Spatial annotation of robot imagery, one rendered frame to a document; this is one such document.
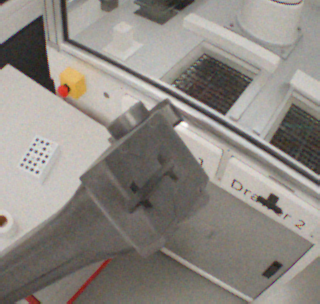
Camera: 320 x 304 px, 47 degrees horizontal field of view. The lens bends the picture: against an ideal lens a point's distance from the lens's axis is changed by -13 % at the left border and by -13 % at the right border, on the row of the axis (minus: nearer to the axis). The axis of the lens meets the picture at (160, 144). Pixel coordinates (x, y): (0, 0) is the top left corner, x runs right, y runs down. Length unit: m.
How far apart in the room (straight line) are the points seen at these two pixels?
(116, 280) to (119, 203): 1.50
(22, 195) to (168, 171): 0.82
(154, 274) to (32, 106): 0.92
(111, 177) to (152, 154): 0.05
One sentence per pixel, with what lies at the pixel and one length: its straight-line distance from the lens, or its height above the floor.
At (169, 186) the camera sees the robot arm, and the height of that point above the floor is 1.44.
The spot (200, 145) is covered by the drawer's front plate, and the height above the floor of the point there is 0.92.
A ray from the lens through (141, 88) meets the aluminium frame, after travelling 1.00.
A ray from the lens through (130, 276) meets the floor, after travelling 1.78.
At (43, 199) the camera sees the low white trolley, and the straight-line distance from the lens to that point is 1.10.
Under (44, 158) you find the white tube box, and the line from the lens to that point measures 1.12.
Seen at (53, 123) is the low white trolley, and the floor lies 0.76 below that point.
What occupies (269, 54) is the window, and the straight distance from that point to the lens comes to 0.75.
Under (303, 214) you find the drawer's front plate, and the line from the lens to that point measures 0.97.
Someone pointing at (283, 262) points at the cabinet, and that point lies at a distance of 1.29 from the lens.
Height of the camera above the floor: 1.71
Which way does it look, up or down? 54 degrees down
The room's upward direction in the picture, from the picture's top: 5 degrees clockwise
